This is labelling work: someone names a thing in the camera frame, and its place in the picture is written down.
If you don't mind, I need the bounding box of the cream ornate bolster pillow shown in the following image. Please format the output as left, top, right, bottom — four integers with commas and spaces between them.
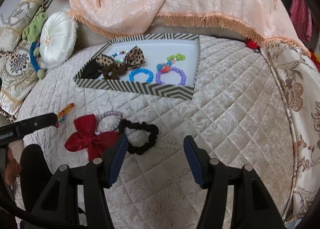
0, 0, 46, 52

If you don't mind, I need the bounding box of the lavender hair tie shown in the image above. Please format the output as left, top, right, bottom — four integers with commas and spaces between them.
96, 110, 124, 133

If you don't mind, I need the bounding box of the rainbow plastic chain bracelet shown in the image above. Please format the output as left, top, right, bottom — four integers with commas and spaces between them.
54, 103, 75, 128

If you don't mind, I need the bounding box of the person's left hand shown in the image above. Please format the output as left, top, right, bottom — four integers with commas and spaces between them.
4, 148, 22, 185

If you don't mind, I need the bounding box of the blue headband with green pompoms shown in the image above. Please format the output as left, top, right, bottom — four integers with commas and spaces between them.
29, 41, 47, 80

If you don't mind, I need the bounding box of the striped black and white tray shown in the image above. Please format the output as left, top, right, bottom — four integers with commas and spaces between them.
73, 33, 202, 100

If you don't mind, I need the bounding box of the orange blue flower bracelet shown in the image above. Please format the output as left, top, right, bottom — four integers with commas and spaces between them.
156, 60, 175, 73

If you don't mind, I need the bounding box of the red satin hair bow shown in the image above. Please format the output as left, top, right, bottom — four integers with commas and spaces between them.
64, 115, 120, 161

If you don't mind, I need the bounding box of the floral cream bed cover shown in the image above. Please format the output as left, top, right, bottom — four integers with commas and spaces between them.
260, 42, 320, 222

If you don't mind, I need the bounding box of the purple bead bracelet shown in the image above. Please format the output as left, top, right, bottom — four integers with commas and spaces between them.
155, 67, 187, 86

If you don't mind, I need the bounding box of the small red object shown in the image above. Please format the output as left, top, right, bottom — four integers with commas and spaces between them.
246, 38, 260, 50

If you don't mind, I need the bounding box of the person's black trouser leg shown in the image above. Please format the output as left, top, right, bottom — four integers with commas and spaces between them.
19, 144, 84, 219

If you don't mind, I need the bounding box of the pink polka dot garment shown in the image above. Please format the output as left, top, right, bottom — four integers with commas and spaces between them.
290, 0, 313, 42

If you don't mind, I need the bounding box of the black velvet hair accessory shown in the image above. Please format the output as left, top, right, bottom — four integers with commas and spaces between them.
80, 59, 103, 79

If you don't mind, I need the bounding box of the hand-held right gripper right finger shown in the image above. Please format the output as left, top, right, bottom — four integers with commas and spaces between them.
183, 135, 285, 229

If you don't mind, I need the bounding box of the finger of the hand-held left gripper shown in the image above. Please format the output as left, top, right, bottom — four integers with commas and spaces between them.
0, 113, 58, 146

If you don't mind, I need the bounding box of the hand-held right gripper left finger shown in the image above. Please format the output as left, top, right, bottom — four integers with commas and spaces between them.
24, 133, 128, 229

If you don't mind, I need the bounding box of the blue bead bracelet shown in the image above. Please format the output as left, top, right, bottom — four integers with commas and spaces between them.
129, 68, 153, 84

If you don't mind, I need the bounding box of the black scrunchie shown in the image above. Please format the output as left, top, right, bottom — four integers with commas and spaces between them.
118, 119, 159, 155

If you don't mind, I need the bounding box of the floral embroidered pillow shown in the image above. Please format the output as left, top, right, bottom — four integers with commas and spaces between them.
0, 42, 43, 118

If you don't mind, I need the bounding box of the cream quilted bedspread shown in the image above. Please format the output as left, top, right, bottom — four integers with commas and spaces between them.
10, 36, 298, 229

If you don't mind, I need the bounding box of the green hair tie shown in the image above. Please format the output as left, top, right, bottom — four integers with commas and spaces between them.
167, 54, 187, 63

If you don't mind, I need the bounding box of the multicolour bead bracelet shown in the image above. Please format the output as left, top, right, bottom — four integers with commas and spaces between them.
112, 50, 130, 63

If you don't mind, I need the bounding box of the black cable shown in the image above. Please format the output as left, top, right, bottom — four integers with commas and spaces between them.
0, 189, 78, 227

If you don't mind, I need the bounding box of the green and blue plush toy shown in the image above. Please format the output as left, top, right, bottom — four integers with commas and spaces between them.
22, 9, 48, 43

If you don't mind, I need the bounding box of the leopard print hair bow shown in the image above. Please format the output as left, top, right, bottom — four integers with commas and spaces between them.
96, 46, 146, 80

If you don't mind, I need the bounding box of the white round satin cushion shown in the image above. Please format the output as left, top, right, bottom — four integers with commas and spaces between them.
39, 7, 79, 70

